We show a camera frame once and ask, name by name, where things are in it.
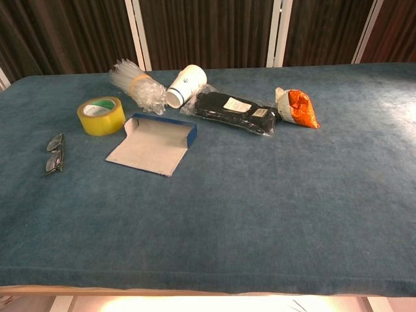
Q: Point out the bundle of clear straws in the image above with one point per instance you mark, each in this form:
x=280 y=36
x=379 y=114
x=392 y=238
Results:
x=136 y=86

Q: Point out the black gloves in plastic bag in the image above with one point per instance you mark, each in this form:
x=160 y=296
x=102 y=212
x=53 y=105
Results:
x=227 y=113

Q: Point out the brown pleated curtain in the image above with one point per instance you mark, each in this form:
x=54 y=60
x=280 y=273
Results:
x=208 y=32

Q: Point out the black eyeglasses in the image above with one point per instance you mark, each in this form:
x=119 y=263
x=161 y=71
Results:
x=53 y=144

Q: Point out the blue table cloth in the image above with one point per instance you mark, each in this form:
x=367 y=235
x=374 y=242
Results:
x=227 y=211

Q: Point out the white box with blue edge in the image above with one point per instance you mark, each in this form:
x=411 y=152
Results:
x=146 y=149

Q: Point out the white partition frame post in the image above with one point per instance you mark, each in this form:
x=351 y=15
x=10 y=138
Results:
x=279 y=32
x=138 y=35
x=3 y=79
x=367 y=32

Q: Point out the white paper cup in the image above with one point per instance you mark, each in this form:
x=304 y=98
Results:
x=187 y=84

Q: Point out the yellow packing tape roll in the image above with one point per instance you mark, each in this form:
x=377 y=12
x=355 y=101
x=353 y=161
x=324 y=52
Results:
x=104 y=125

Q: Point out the orange and white snack packet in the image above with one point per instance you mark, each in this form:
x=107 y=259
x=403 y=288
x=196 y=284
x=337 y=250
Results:
x=302 y=110

